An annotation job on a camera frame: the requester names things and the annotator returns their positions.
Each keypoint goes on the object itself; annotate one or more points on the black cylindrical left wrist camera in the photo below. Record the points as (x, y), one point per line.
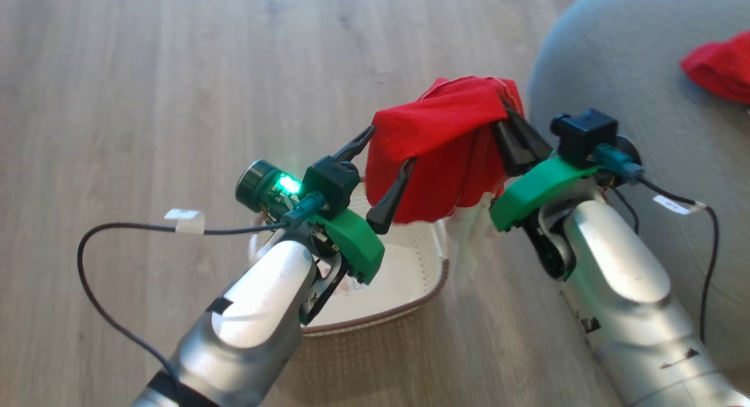
(263, 184)

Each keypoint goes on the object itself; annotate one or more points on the white cloth garment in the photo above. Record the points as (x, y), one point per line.
(469, 243)

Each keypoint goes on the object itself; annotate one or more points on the red cloth garment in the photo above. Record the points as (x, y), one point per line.
(723, 64)
(445, 143)

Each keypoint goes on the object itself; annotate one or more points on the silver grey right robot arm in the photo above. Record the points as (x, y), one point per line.
(627, 301)

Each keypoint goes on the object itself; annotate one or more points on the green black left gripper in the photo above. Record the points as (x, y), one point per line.
(345, 231)

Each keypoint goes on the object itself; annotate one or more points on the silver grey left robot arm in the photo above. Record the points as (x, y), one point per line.
(252, 313)

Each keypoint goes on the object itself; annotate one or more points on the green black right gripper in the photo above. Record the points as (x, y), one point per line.
(539, 187)

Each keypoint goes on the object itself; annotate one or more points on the black boxy right wrist camera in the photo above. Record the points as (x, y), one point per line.
(586, 137)

